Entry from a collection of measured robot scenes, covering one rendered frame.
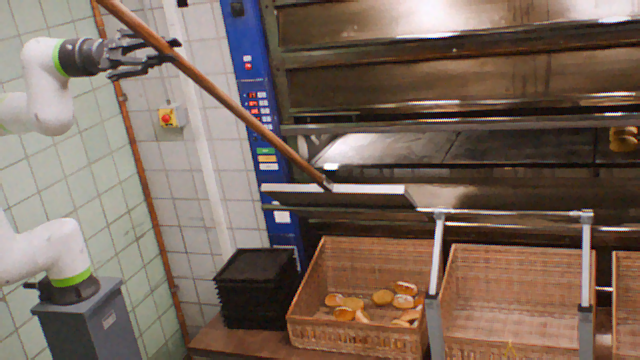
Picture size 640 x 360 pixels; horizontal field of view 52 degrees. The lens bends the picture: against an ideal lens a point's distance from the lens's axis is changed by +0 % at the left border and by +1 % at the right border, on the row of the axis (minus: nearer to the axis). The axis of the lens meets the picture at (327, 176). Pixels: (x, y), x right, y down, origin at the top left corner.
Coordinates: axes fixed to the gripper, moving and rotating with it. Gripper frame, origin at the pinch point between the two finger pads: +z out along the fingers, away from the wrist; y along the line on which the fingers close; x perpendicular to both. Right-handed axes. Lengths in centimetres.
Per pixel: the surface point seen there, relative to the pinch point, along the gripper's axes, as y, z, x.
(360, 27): -66, 4, -104
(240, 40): -65, -49, -103
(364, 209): 4, 9, -116
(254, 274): 27, -47, -142
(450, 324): 38, 34, -164
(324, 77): -53, -15, -119
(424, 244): 6, 21, -164
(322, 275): 21, -26, -168
